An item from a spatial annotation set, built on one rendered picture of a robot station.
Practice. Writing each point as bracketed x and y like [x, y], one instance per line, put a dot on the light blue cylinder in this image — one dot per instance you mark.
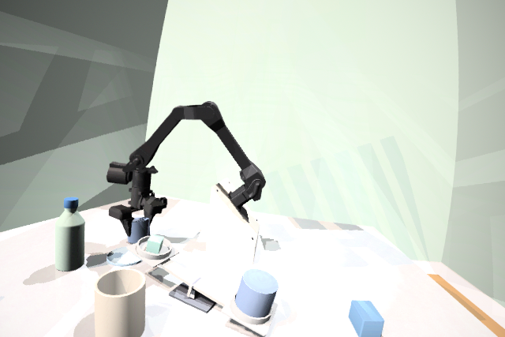
[256, 293]

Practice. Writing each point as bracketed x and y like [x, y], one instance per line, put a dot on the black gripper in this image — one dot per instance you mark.
[124, 214]

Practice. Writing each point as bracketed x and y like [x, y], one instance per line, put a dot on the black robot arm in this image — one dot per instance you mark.
[208, 112]

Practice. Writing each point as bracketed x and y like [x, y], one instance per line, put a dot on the white bottle with blue cap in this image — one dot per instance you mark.
[69, 237]

